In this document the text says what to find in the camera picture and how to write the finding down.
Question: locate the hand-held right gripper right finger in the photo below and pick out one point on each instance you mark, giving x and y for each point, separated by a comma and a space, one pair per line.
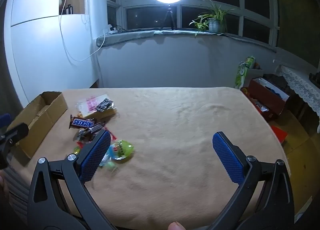
228, 157

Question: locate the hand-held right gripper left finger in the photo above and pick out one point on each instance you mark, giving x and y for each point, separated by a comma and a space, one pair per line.
96, 156

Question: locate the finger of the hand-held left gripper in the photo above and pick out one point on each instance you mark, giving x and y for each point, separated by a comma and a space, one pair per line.
4, 119
16, 132

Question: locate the light blue clear packet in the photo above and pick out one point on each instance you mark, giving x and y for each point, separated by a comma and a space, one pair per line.
107, 161

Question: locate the small yellow green candy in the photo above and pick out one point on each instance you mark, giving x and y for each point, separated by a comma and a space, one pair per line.
77, 149

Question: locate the small dark chocolate bar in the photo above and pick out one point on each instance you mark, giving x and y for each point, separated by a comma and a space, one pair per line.
87, 132

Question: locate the red-edged clear snack packet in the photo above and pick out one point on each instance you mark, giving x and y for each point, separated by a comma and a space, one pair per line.
111, 134

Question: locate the green snack packet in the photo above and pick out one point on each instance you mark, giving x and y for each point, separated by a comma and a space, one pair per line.
122, 150

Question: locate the large brown chocolate bar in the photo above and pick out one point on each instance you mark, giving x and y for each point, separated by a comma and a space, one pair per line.
82, 123

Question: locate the brown cardboard box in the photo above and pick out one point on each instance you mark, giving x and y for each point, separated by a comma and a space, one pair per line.
50, 110

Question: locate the clear pink-print bread packet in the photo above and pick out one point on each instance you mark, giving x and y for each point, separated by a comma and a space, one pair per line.
86, 106

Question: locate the small black patterned packet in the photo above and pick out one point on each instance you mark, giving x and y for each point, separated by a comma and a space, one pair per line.
103, 104

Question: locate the person's right hand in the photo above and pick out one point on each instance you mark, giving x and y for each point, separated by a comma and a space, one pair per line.
176, 226

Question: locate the flat red packet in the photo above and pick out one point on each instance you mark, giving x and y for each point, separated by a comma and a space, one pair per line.
280, 134

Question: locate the red storage box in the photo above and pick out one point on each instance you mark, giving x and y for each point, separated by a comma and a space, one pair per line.
265, 102

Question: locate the white cabinet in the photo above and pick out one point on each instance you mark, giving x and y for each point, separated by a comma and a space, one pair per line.
50, 57

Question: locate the green printed bag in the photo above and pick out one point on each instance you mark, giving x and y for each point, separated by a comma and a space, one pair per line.
241, 75

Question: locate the white lace tablecloth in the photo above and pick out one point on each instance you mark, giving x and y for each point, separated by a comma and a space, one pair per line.
300, 85

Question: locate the grey windowsill cloth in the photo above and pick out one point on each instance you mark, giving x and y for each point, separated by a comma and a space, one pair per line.
125, 37

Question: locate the dark bottle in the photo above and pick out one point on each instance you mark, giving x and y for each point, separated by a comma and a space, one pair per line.
69, 10

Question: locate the white power strip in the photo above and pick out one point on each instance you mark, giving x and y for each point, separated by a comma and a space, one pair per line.
112, 29

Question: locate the potted spider plant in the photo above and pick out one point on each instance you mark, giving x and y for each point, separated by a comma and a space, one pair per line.
214, 24

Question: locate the black tripod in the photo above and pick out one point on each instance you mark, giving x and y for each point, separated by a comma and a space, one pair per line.
170, 14

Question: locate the bay window frame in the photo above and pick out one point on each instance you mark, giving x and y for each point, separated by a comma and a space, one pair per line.
140, 5

